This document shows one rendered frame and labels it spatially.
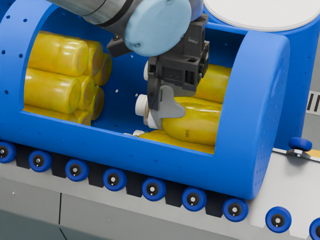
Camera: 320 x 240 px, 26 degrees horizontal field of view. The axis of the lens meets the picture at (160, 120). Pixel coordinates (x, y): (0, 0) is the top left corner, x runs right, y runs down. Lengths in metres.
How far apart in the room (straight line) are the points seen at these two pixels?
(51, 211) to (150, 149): 0.31
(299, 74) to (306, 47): 0.07
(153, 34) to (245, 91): 0.29
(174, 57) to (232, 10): 0.53
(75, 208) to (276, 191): 0.38
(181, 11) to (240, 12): 0.77
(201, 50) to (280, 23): 0.50
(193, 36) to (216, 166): 0.21
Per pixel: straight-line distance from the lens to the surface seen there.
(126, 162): 1.17
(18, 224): 1.45
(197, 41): 1.06
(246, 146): 1.07
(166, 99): 1.12
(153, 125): 1.18
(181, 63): 1.07
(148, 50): 0.83
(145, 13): 0.79
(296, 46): 1.59
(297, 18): 1.58
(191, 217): 1.25
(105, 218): 1.31
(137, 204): 1.27
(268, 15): 1.59
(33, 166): 1.31
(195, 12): 1.03
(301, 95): 1.71
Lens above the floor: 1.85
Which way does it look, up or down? 40 degrees down
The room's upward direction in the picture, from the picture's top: straight up
